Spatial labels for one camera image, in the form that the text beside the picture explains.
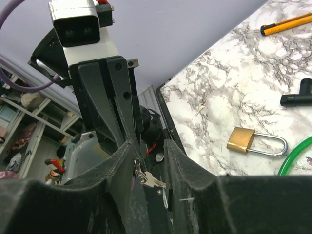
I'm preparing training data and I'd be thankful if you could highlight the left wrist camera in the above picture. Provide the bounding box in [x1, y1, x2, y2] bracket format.
[49, 0, 100, 48]

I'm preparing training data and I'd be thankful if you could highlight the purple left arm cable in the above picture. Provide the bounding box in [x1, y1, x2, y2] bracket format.
[0, 0, 60, 93]

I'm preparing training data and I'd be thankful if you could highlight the yellow black utility knife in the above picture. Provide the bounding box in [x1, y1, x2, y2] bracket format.
[260, 12, 312, 36]

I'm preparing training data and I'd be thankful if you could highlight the small silver key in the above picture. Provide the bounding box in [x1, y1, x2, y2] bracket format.
[195, 93, 206, 116]
[134, 158, 167, 189]

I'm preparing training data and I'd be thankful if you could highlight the brass padlock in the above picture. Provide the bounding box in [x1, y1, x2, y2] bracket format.
[226, 127, 288, 157]

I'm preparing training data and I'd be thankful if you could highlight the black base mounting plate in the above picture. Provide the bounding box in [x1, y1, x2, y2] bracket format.
[139, 86, 185, 171]

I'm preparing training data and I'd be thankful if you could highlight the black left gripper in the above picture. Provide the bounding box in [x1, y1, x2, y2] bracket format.
[69, 56, 143, 156]

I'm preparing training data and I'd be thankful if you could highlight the black T-shaped tool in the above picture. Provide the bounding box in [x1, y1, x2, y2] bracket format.
[280, 78, 312, 107]

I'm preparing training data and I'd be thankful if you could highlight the green cable lock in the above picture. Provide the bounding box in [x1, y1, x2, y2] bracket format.
[277, 136, 312, 176]

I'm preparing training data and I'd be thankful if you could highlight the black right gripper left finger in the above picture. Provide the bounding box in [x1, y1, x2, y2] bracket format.
[0, 140, 141, 234]

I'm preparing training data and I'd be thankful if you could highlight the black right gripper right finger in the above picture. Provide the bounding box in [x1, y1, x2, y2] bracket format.
[164, 139, 312, 234]

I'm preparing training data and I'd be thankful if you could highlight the background storage shelf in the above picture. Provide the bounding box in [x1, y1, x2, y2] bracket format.
[0, 81, 82, 185]

